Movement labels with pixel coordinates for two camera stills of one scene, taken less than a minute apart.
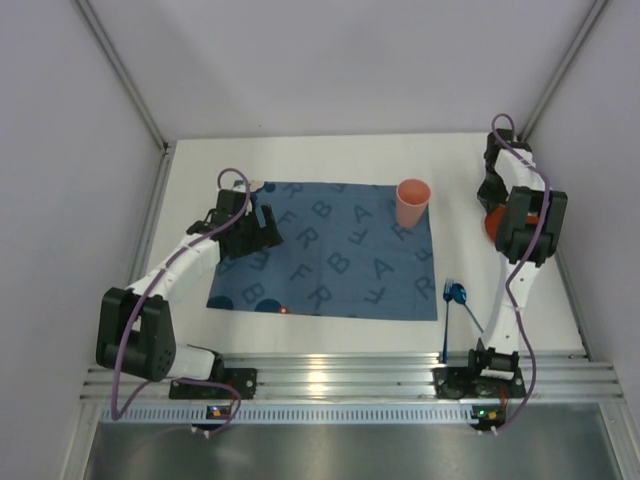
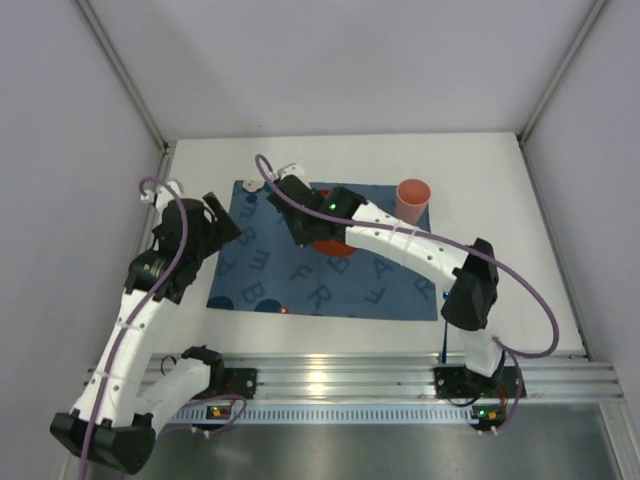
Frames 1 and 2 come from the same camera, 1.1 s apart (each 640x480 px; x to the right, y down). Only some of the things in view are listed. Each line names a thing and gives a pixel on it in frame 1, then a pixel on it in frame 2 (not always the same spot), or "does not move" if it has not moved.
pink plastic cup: [412, 197] does not move
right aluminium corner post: [588, 25] does not move
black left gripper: [259, 230] to [220, 220]
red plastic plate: [494, 217] to [333, 248]
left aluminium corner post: [112, 53] does not move
